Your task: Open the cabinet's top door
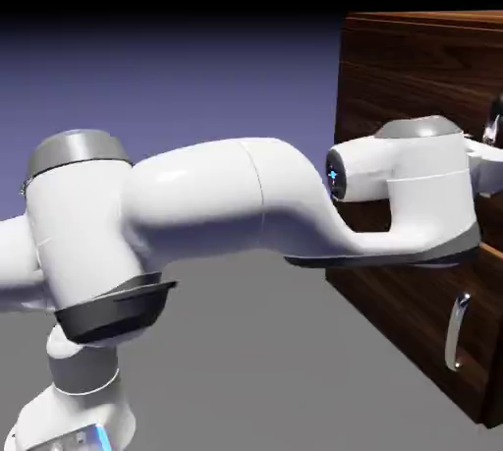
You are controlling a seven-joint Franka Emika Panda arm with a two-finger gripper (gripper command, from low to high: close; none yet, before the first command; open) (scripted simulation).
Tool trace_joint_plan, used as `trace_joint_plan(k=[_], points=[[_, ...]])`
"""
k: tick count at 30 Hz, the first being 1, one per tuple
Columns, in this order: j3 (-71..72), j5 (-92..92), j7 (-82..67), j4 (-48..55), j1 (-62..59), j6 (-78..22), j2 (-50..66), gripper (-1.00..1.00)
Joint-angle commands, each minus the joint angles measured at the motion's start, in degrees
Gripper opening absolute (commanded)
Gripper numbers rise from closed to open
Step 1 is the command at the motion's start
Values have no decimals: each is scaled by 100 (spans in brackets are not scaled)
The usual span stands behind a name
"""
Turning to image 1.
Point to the dark wood cabinet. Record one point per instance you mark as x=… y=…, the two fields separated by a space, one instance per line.
x=397 y=66

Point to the dark wood cabinet door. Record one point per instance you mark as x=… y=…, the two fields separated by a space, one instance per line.
x=393 y=305
x=393 y=77

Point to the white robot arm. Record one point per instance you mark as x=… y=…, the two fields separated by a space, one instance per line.
x=196 y=187

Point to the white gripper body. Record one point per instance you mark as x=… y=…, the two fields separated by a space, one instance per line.
x=489 y=172

